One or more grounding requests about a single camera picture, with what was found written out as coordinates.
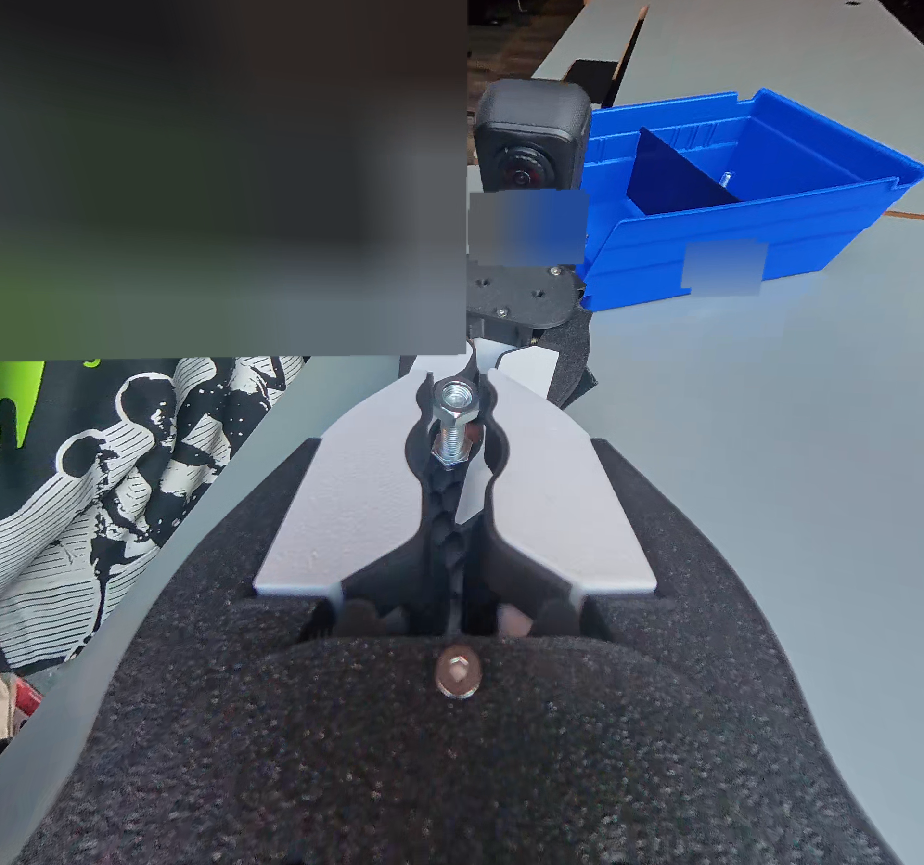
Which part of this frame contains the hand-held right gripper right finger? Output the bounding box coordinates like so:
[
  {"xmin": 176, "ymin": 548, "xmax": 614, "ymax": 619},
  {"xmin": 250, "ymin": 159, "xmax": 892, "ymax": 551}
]
[{"xmin": 480, "ymin": 368, "xmax": 659, "ymax": 597}]

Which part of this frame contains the steel hex nut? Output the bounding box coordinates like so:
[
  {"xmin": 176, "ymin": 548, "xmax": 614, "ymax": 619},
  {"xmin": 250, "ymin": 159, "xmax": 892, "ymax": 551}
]
[{"xmin": 432, "ymin": 381, "xmax": 482, "ymax": 427}]

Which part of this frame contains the blue plastic bin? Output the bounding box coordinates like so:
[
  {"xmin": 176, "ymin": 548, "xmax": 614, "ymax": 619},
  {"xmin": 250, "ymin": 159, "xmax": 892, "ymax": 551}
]
[{"xmin": 577, "ymin": 89, "xmax": 924, "ymax": 312}]

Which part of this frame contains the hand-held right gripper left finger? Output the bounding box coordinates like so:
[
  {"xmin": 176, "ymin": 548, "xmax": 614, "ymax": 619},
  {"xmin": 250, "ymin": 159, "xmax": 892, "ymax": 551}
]
[{"xmin": 253, "ymin": 373, "xmax": 436, "ymax": 602}]

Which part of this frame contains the black honeycomb wrist pad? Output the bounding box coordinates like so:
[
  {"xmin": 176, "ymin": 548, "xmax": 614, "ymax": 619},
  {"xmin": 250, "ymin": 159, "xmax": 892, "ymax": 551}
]
[{"xmin": 424, "ymin": 461, "xmax": 472, "ymax": 636}]

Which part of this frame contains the black bin divider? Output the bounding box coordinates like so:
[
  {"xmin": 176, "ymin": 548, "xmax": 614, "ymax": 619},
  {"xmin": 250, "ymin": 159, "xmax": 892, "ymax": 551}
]
[{"xmin": 626, "ymin": 129, "xmax": 744, "ymax": 217}]

